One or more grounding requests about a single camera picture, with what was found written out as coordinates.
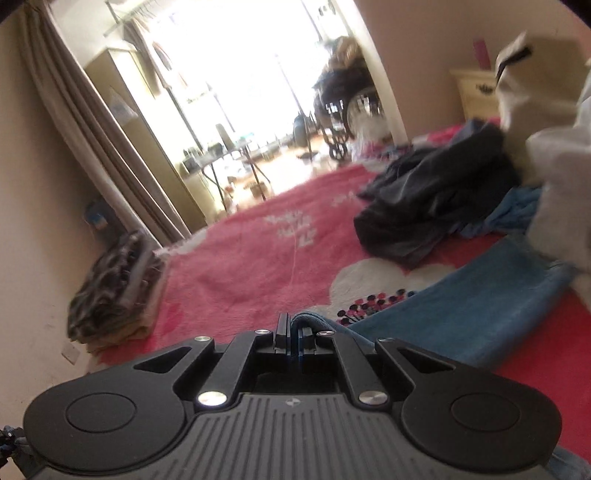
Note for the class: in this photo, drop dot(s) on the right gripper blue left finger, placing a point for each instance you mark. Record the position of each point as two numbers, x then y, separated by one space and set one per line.
249 355

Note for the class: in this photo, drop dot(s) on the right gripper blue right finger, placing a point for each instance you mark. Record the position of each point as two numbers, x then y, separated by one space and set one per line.
338 362

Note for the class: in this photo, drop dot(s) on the blue denim jeans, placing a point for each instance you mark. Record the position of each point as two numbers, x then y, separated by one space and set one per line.
511 310

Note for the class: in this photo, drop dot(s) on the folded beige grey clothes stack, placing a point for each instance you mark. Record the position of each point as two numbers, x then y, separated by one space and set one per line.
138 321

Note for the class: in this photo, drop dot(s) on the dark blue clothes pile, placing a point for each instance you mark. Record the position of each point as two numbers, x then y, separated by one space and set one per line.
468 186

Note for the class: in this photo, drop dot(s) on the folding side table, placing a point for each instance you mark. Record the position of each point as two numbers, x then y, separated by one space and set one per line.
219 162

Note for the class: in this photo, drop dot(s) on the pink floral fleece blanket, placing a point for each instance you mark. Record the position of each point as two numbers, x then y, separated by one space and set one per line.
295 253

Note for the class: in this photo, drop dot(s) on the grey curtain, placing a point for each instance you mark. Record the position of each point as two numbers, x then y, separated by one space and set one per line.
92 133

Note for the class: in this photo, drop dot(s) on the black floor fan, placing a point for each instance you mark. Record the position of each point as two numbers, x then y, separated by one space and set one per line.
302 139

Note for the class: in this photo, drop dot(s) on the black wheelchair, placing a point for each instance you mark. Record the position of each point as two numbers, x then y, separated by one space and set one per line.
345 96

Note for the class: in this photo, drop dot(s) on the white fleece robe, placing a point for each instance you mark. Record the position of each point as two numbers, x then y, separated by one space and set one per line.
561 226

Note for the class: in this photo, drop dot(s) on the cream nightstand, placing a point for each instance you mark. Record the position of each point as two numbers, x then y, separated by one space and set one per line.
477 89

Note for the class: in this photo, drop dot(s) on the cardboard box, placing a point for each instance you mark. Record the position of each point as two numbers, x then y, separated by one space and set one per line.
539 81

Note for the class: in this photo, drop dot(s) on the white wall socket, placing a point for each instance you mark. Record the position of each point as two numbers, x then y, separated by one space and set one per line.
70 353

